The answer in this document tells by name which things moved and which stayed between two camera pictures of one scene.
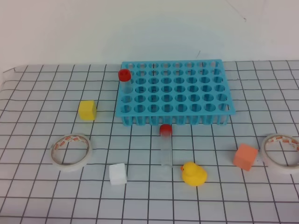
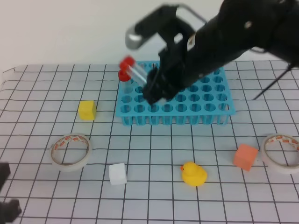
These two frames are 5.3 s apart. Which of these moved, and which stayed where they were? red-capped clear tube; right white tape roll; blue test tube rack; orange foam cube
Moved: red-capped clear tube
Stayed: right white tape roll; orange foam cube; blue test tube rack
